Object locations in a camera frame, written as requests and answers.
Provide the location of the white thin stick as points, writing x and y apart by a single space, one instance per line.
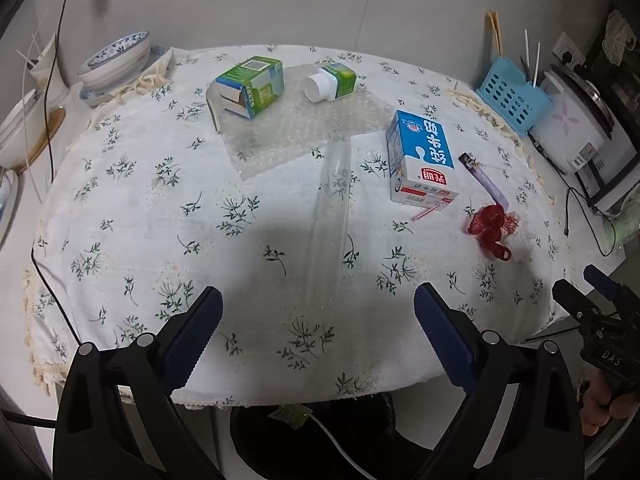
42 35
25 57

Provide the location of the beige rag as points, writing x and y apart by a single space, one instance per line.
620 35

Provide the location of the metal utensil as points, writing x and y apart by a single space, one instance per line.
525 70

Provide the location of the blue plastic utensil holder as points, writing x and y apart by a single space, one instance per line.
510 95

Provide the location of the white rice cooker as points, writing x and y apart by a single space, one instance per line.
565 120

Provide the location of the white wall socket with plug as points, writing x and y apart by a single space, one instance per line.
570 47

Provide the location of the black trash bin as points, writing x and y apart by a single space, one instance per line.
360 435

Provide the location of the black metal rack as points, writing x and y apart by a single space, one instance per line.
630 85

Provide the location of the clear bag of greens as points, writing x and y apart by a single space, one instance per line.
622 230

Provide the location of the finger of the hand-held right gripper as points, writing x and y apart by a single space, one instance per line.
602 282
570 297

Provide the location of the white bowl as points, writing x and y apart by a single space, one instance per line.
20 130

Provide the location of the white plastic straw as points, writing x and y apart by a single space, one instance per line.
537 62
528 50

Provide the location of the blue patterned bowl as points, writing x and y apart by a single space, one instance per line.
120 50
100 82

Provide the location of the white paper box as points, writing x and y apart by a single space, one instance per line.
55 75

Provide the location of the pink straw wrapper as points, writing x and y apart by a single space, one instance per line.
425 212

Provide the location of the white microwave oven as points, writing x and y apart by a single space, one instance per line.
612 175

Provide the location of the wooden chopstick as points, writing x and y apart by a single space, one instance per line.
496 35
489 35

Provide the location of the person's right hand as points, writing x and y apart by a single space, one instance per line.
600 405

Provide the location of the white bottle with green label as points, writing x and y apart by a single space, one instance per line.
340 80

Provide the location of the blue and white milk carton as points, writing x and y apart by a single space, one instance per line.
425 150

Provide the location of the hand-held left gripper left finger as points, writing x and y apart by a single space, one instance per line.
200 330

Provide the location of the clear bubble wrap sheet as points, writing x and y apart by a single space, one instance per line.
280 135

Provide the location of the green paper carton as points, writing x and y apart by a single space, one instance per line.
260 90

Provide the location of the white floral tablecloth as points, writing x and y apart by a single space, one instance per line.
200 240

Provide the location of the round wooden board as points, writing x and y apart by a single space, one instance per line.
55 130

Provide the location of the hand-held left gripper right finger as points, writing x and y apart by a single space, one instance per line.
442 330

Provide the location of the purple sachet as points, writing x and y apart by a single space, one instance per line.
484 180

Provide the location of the blue patterned plate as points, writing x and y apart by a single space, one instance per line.
155 57

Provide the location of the red mesh net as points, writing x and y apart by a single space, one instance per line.
487 225

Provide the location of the yellow tag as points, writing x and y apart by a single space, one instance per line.
289 416

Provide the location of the clear plastic tube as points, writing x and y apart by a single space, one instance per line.
330 210

